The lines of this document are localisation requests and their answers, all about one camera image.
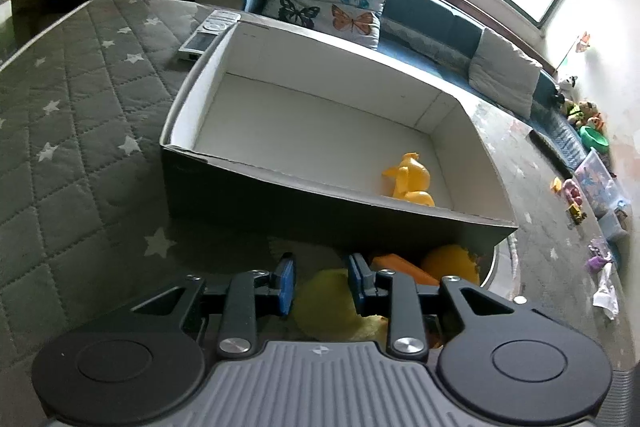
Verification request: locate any grey quilted star desktop cover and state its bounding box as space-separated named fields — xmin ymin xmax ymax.
xmin=0 ymin=0 xmax=522 ymax=408

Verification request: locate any silver remote control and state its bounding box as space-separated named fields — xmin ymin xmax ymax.
xmin=178 ymin=10 xmax=242 ymax=62

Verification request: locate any grey cardboard box white inside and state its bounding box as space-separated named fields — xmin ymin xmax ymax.
xmin=159 ymin=21 xmax=520 ymax=269

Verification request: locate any brown plush toy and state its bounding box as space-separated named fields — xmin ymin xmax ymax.
xmin=562 ymin=99 xmax=606 ymax=128

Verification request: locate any pink toy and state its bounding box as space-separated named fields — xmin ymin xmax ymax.
xmin=562 ymin=179 xmax=584 ymax=204

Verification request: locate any white cushion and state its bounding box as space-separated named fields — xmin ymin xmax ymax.
xmin=468 ymin=27 xmax=543 ymax=118

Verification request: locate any yellow soft round toy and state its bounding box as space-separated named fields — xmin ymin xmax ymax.
xmin=292 ymin=268 xmax=389 ymax=344

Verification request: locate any clear plastic storage box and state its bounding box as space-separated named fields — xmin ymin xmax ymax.
xmin=574 ymin=148 xmax=629 ymax=215

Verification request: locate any yellow toy duck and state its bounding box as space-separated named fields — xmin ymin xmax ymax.
xmin=382 ymin=152 xmax=437 ymax=208

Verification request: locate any black and white plush toy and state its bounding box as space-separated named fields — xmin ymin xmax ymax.
xmin=556 ymin=76 xmax=580 ymax=104

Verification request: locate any crumpled white paper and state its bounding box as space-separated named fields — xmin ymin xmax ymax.
xmin=593 ymin=261 xmax=621 ymax=321

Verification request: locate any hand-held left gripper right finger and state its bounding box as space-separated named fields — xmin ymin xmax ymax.
xmin=347 ymin=252 xmax=521 ymax=363

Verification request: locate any orange carrot toy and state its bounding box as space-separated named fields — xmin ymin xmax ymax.
xmin=370 ymin=254 xmax=441 ymax=288

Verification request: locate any green bowl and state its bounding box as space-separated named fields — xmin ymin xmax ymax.
xmin=579 ymin=125 xmax=610 ymax=153

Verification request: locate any grey star floor rug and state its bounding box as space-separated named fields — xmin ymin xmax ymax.
xmin=472 ymin=101 xmax=632 ymax=360

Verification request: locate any small blue-grey container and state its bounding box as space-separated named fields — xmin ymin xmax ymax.
xmin=599 ymin=209 xmax=629 ymax=241

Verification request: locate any blue sofa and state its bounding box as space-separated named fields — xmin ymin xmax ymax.
xmin=195 ymin=0 xmax=601 ymax=178

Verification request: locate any purple toy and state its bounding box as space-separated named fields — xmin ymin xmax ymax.
xmin=587 ymin=239 xmax=614 ymax=271

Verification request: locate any yellow toy ball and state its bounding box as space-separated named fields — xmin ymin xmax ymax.
xmin=420 ymin=244 xmax=482 ymax=289

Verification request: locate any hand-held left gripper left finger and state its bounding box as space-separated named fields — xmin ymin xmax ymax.
xmin=131 ymin=252 xmax=297 ymax=360

